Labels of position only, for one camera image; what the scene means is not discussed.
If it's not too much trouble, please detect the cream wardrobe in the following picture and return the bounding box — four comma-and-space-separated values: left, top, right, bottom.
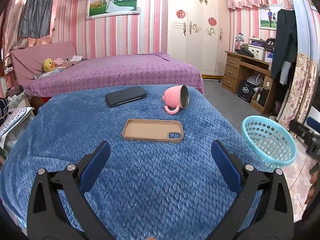
163, 0, 230, 77

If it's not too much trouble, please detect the tan phone case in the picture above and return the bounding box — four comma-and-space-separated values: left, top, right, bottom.
122, 119, 184, 142

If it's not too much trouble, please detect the purple dotted bed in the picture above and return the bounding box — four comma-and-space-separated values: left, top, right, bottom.
24, 53, 204, 98

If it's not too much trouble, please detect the black box under desk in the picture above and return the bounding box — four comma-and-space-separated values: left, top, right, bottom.
237, 81, 256, 103

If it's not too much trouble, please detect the white storage box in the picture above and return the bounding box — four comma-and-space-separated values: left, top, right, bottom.
248, 44, 265, 61

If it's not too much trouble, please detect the person's right hand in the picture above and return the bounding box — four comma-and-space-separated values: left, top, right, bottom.
304, 171, 318, 204

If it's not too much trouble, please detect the light blue plastic basket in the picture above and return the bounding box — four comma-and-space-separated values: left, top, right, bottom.
241, 115, 297, 172

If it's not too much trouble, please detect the black phone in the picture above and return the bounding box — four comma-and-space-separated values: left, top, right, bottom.
105, 86, 146, 107

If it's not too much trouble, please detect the blue textured blanket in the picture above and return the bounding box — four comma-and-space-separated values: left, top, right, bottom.
1, 85, 264, 239

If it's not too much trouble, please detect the grey hanging cloth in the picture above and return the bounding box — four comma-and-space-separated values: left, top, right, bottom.
18, 0, 54, 39

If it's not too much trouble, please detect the dark hanging coat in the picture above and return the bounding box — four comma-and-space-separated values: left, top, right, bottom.
271, 9, 298, 79

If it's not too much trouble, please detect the small framed photo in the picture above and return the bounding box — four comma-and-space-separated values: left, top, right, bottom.
259, 4, 284, 30

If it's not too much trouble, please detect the pink metal-lined mug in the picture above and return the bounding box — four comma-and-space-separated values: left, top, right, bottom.
162, 85, 189, 115

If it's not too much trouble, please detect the pink headboard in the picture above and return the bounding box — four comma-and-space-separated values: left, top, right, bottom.
10, 41, 76, 86

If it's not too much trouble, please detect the yellow duck plush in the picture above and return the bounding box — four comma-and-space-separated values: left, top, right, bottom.
42, 58, 55, 73

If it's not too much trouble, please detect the framed wedding photo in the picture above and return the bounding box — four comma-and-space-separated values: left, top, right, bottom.
85, 0, 140, 20

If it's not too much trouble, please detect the floral curtain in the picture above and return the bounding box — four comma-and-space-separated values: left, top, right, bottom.
279, 52, 318, 130

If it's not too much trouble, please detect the wooden desk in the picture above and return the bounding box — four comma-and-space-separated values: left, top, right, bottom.
222, 51, 276, 114

